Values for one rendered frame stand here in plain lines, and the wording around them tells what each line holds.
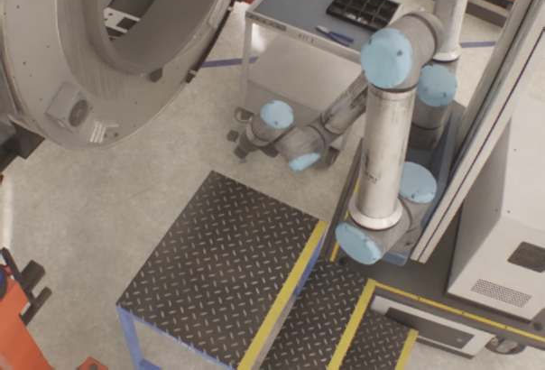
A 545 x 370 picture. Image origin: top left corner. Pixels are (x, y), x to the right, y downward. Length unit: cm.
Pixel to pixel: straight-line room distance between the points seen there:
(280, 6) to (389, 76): 131
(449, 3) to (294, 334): 120
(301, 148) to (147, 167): 116
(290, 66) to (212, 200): 108
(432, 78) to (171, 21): 96
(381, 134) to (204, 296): 69
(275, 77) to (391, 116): 141
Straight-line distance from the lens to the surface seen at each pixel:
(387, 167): 149
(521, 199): 186
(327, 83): 275
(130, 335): 191
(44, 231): 262
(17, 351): 178
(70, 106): 167
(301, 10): 254
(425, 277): 221
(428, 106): 211
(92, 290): 244
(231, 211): 188
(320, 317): 195
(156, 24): 223
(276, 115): 173
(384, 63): 128
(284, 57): 284
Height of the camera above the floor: 216
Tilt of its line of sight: 50 degrees down
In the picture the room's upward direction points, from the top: 8 degrees clockwise
